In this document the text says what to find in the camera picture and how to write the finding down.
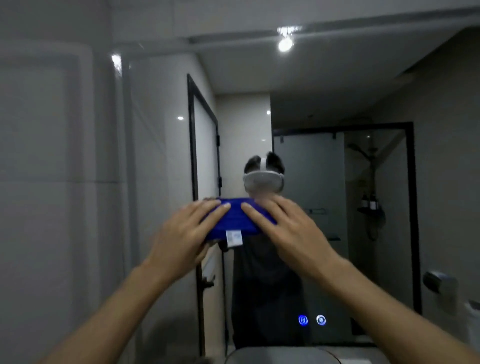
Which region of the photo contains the person's left hand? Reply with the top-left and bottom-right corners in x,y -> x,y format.
144,198 -> 232,286

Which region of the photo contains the person's right hand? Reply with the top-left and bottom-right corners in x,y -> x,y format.
240,194 -> 346,282

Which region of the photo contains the blue cloth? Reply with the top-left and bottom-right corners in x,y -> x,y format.
200,197 -> 278,248

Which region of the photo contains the rectangular wall mirror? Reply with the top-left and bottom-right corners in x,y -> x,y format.
112,7 -> 480,364

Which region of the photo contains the person's left forearm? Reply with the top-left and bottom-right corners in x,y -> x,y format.
41,262 -> 177,364

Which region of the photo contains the person's right forearm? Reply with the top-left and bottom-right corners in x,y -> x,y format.
318,258 -> 480,364

